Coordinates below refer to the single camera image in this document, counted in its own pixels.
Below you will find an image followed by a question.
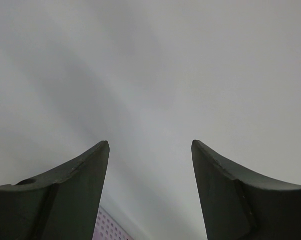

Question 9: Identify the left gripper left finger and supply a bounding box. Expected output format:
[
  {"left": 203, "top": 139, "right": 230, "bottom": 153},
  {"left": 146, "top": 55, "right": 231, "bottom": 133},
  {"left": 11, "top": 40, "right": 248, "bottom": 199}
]
[{"left": 0, "top": 140, "right": 109, "bottom": 240}]

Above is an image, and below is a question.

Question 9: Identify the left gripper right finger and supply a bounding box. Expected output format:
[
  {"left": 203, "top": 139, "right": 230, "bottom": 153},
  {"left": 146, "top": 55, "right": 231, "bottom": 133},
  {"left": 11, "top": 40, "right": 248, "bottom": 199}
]
[{"left": 191, "top": 140, "right": 301, "bottom": 240}]

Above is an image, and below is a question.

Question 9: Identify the white laundry basket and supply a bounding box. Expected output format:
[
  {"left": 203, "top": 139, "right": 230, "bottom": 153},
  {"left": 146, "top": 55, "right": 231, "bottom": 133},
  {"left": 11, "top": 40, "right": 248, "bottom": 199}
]
[{"left": 92, "top": 206, "right": 133, "bottom": 240}]

